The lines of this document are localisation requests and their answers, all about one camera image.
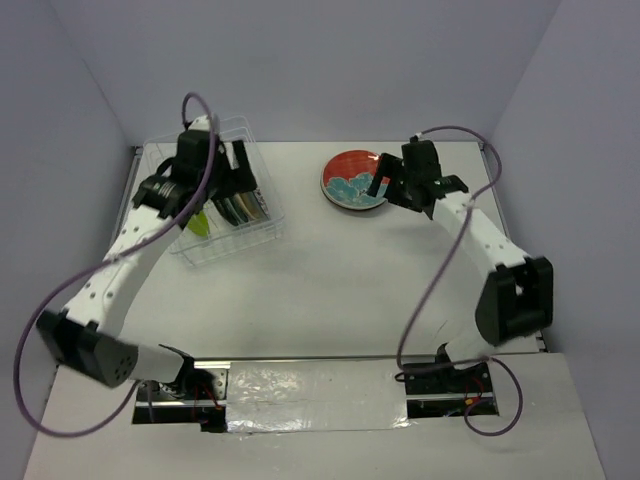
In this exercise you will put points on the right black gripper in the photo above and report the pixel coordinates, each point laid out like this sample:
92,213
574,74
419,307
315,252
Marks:
388,167

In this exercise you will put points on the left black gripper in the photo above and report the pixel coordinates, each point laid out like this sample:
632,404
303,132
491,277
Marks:
238,179

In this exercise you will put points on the white pink plate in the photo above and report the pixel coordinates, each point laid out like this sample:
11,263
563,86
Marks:
346,178

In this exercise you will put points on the blue blossom plate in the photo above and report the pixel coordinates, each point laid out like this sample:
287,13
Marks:
350,211

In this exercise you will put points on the lime green plate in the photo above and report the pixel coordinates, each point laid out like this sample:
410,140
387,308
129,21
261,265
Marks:
198,224

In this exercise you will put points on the dark patterned plate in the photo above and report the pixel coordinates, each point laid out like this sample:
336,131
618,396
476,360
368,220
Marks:
261,202

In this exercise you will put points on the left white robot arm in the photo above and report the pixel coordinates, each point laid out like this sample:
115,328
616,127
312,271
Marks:
85,335

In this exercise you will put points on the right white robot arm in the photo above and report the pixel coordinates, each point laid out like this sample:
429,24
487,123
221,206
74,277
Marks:
516,299

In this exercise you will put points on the beige plate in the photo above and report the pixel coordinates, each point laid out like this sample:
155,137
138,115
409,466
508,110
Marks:
252,206

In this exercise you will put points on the silver foil tape patch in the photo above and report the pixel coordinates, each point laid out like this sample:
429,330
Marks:
314,396

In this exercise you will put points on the white wire dish rack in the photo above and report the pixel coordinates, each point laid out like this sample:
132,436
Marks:
159,192

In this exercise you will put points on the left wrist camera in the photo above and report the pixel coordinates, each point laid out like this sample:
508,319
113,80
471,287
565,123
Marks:
205,123

